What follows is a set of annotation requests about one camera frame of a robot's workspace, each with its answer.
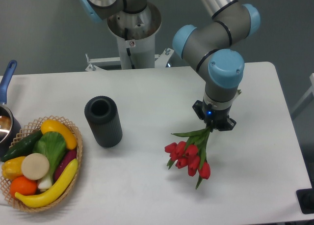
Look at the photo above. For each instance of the blue-handled saucepan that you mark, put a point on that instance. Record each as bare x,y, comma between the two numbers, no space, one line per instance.
9,126

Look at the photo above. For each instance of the white metal base bracket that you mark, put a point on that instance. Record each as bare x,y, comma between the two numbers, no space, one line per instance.
97,64

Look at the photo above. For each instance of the yellow lemon squash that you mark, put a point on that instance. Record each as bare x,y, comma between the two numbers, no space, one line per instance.
51,125

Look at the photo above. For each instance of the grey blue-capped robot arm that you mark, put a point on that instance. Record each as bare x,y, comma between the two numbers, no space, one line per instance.
207,51

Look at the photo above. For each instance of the green bok choy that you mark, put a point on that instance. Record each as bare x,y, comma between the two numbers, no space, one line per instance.
53,146

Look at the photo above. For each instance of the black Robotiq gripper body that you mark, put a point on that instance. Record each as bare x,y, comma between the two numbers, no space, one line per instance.
215,119

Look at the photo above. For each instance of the black device at table edge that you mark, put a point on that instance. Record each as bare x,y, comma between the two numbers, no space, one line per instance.
306,200

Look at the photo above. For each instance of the long yellow banana squash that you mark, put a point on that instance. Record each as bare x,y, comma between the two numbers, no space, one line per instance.
55,191

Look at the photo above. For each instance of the dark grey ribbed vase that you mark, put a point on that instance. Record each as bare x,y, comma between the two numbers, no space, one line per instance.
102,116

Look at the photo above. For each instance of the beige round disc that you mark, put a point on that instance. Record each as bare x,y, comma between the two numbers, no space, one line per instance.
35,166

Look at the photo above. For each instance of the white frame at right edge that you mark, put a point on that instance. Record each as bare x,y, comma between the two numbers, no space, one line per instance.
304,101

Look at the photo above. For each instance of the red tulip bouquet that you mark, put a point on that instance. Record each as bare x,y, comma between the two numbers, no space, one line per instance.
191,154

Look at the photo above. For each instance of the green cucumber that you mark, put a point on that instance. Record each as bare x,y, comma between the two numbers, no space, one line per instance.
23,147

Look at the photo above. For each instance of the yellow bell pepper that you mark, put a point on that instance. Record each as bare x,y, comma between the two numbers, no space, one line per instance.
12,169

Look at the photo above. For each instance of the orange fruit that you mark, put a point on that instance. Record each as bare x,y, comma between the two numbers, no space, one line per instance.
23,186

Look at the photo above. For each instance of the purple eggplant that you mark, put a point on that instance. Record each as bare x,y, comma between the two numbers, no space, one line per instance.
68,157

